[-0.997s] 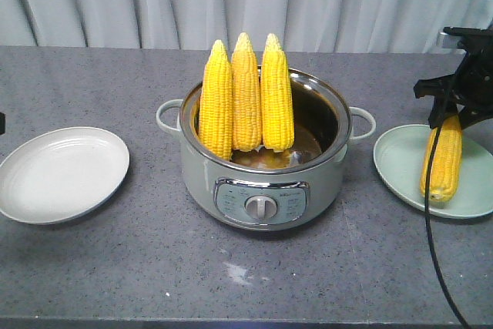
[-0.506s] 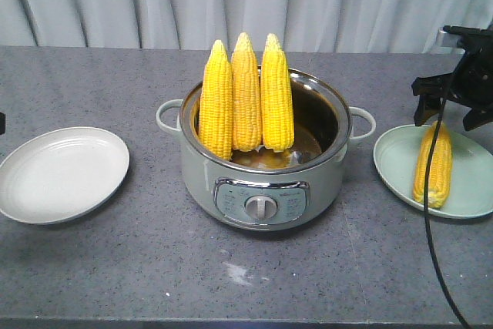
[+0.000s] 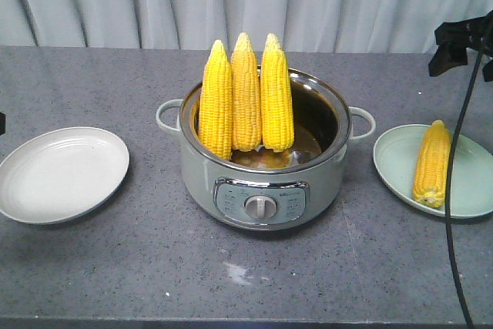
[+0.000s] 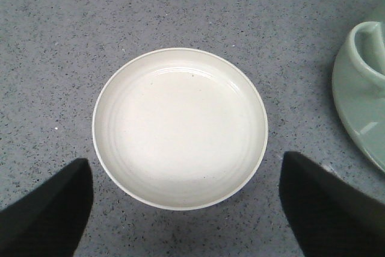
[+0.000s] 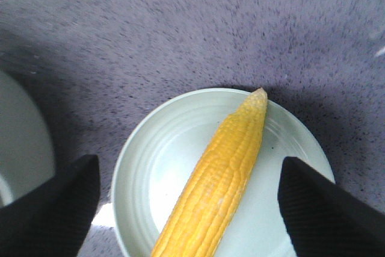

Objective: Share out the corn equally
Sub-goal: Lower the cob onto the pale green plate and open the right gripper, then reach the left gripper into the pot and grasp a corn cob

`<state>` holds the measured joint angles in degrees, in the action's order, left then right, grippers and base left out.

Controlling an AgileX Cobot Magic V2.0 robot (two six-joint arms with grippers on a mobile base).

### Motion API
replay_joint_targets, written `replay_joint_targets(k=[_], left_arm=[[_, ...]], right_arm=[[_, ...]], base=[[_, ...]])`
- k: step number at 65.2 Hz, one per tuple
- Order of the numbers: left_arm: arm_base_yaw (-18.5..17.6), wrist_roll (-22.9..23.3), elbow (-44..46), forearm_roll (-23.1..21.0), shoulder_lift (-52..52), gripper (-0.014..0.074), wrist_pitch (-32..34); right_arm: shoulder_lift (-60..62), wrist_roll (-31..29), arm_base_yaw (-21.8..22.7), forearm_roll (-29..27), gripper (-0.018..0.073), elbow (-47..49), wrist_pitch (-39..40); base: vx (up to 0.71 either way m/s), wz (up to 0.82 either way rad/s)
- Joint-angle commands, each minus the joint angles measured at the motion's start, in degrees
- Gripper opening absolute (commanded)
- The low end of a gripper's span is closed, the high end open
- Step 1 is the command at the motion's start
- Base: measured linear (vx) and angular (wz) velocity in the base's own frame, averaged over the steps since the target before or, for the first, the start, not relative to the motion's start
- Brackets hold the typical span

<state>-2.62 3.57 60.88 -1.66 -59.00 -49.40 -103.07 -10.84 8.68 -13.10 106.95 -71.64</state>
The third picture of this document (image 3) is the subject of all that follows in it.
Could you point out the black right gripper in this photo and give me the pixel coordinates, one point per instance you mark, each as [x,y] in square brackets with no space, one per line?
[454,38]

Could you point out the yellow corn cob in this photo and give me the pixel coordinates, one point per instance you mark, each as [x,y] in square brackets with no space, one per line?
[430,174]
[246,96]
[216,103]
[276,98]

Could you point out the light green plate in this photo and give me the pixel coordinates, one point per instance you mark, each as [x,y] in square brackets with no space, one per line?
[395,154]

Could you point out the grey white curtain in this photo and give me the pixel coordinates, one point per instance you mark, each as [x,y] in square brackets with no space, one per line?
[301,25]

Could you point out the green electric cooking pot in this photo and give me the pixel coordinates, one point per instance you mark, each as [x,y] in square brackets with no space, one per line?
[260,189]

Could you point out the beige white plate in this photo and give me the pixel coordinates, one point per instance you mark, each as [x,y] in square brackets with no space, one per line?
[61,175]

